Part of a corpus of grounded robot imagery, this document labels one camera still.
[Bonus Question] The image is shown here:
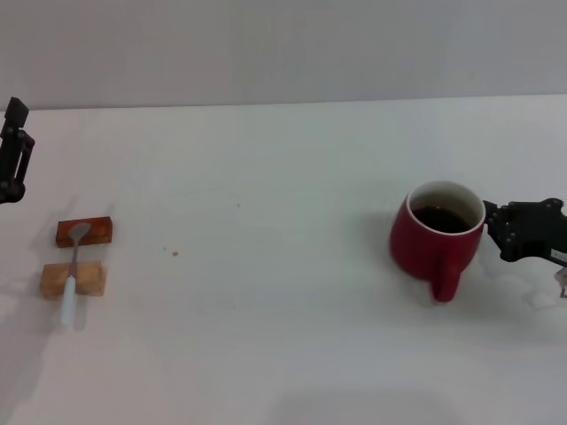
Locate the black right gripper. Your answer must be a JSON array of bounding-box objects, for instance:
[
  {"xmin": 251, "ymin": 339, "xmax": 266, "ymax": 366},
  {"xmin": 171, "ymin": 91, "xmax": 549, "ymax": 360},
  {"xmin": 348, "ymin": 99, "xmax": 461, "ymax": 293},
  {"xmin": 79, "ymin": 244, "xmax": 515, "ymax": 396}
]
[{"xmin": 482, "ymin": 197, "xmax": 567, "ymax": 263}]

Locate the red ceramic mug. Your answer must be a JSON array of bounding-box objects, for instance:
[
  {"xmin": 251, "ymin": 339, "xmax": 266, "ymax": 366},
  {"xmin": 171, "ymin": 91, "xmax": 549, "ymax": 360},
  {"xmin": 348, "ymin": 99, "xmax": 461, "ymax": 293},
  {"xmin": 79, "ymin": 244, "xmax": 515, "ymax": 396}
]
[{"xmin": 389, "ymin": 180, "xmax": 487, "ymax": 303}]

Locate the light blue handled metal spoon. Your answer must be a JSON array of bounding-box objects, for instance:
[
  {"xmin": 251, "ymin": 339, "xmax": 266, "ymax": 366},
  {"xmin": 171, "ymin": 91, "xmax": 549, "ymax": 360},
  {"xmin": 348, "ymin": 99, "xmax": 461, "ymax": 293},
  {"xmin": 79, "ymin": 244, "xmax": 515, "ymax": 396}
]
[{"xmin": 60, "ymin": 222, "xmax": 93, "ymax": 328}]

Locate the dark coffee liquid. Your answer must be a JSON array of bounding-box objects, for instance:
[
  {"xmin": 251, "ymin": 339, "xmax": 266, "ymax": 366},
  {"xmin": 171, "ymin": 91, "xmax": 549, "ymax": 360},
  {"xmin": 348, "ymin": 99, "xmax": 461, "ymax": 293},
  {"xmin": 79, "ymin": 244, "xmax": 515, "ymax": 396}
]
[{"xmin": 410, "ymin": 204, "xmax": 475, "ymax": 235}]

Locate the dark reddish wooden block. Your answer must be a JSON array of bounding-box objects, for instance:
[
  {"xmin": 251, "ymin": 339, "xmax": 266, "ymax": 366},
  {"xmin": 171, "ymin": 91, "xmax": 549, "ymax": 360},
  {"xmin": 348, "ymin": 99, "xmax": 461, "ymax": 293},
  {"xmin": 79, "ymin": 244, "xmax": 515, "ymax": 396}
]
[{"xmin": 55, "ymin": 215, "xmax": 114, "ymax": 249}]

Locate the light wooden block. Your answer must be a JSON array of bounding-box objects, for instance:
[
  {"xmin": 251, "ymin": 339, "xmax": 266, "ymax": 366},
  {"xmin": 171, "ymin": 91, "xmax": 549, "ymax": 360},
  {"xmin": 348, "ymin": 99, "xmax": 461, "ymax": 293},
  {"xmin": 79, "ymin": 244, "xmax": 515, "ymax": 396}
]
[{"xmin": 40, "ymin": 259, "xmax": 107, "ymax": 300}]

